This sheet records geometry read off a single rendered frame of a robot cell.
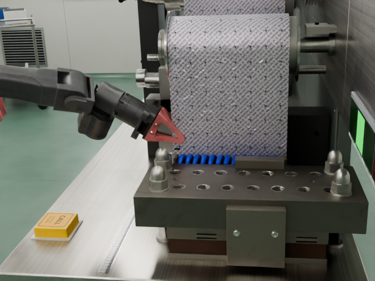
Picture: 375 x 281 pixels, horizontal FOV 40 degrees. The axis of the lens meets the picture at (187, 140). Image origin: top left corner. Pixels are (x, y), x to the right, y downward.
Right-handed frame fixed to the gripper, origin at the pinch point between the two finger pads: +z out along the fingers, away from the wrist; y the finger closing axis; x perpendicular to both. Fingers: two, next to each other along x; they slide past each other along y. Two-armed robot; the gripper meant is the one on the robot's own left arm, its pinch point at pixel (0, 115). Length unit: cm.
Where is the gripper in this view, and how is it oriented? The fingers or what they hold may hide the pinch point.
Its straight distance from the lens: 146.8
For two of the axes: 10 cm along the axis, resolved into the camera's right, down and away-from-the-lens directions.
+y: -1.8, -3.2, 9.3
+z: 5.2, 7.7, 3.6
